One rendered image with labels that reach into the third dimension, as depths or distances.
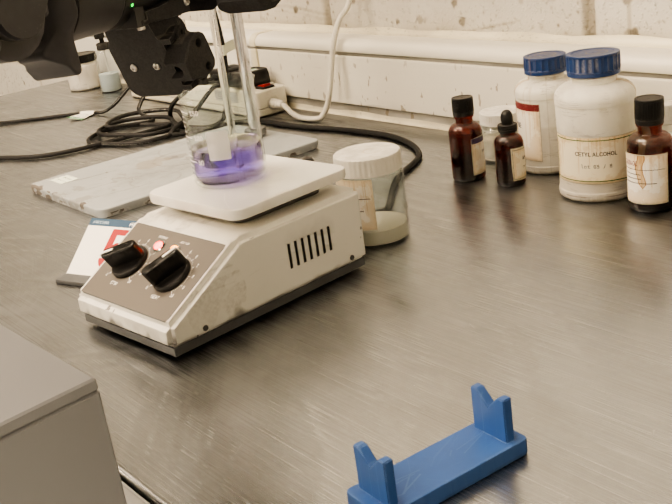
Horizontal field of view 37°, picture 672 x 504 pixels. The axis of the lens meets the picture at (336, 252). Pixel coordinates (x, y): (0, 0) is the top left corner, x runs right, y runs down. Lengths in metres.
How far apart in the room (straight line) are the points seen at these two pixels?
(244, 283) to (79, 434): 0.34
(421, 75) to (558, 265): 0.50
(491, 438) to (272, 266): 0.27
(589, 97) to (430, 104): 0.37
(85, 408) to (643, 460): 0.29
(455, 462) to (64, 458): 0.21
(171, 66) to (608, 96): 0.40
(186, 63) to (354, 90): 0.69
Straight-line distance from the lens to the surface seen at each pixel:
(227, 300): 0.74
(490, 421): 0.56
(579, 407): 0.61
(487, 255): 0.83
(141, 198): 1.11
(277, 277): 0.76
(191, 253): 0.75
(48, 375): 0.44
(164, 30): 0.69
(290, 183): 0.78
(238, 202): 0.76
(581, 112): 0.91
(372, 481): 0.52
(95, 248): 0.94
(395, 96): 1.29
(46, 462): 0.43
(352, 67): 1.35
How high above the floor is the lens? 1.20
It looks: 20 degrees down
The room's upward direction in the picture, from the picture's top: 8 degrees counter-clockwise
